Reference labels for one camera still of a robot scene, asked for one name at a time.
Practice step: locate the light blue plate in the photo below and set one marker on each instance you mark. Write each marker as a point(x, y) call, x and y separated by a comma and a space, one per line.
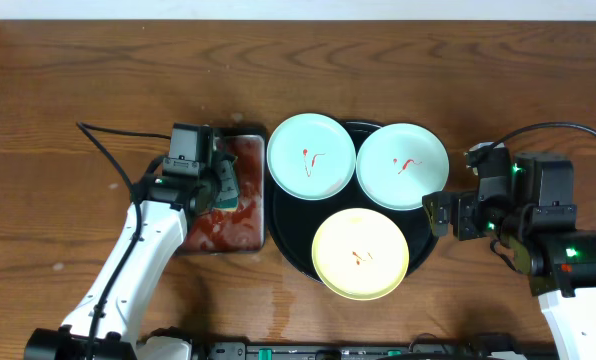
point(311, 156)
point(398, 164)

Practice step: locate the yellow plate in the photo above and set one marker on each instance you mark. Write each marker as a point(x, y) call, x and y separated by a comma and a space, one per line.
point(360, 254)

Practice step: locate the rectangular tray with red water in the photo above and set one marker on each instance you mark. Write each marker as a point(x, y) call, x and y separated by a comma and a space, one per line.
point(240, 228)

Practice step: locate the round black serving tray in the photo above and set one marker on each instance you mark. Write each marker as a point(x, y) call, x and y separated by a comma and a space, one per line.
point(293, 222)

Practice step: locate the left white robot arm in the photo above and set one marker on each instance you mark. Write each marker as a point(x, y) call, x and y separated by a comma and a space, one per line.
point(107, 321)

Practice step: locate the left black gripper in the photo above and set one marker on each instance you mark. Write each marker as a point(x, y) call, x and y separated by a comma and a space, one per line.
point(218, 183)

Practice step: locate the green and yellow sponge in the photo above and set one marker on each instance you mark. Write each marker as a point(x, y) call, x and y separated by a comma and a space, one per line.
point(228, 194)

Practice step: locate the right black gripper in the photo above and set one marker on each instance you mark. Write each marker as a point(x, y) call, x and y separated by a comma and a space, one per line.
point(462, 206)

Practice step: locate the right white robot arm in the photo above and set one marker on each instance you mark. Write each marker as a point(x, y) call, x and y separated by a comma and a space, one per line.
point(524, 205)

